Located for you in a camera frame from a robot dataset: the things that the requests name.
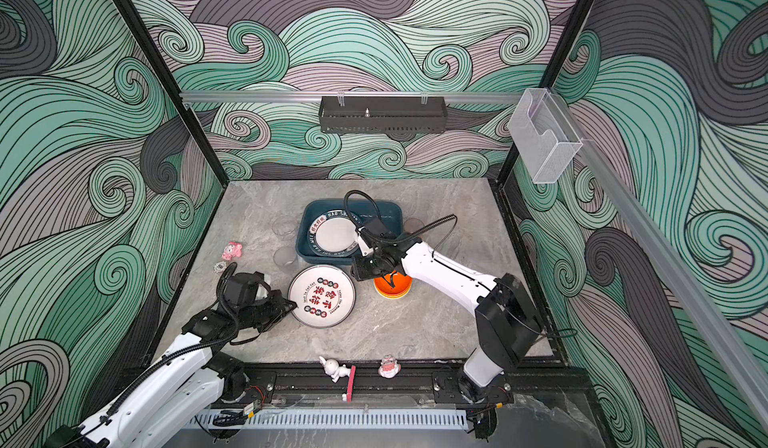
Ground white rabbit figurine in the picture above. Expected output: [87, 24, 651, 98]
[319, 356, 352, 383]

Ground aluminium wall rail right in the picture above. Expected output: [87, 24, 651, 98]
[548, 92, 767, 428]

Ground black wall shelf tray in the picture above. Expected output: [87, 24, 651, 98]
[318, 97, 448, 139]

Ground pink white small figurine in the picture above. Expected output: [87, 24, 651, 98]
[378, 355, 402, 379]

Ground pink flat stick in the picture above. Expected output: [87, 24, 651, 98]
[344, 365, 356, 403]

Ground pinkish clear cup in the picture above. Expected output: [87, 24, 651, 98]
[403, 217, 425, 237]

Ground green rim white plate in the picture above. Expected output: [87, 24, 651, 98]
[307, 209, 362, 257]

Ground black corner frame post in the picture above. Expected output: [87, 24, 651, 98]
[112, 0, 229, 188]

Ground black right corner post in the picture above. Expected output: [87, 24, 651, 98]
[497, 0, 595, 187]

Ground pink plush toy figure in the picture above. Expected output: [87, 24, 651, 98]
[221, 242, 243, 262]

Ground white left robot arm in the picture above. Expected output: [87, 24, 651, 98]
[44, 264, 297, 447]

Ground orange bowl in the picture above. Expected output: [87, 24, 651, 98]
[373, 271, 413, 299]

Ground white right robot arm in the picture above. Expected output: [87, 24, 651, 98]
[288, 190, 575, 403]

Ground dark teal plastic bin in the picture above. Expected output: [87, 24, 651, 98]
[295, 199, 403, 266]

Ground clear acrylic wall box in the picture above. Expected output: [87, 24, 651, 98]
[507, 88, 583, 184]

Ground aluminium wall rail back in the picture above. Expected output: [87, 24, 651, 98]
[180, 90, 522, 105]

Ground aluminium wall rail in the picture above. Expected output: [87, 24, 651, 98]
[180, 90, 522, 105]
[548, 92, 767, 428]

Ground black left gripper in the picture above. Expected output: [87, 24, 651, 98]
[239, 289, 298, 332]

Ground white slotted cable duct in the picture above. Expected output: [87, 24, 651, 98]
[185, 408, 470, 431]

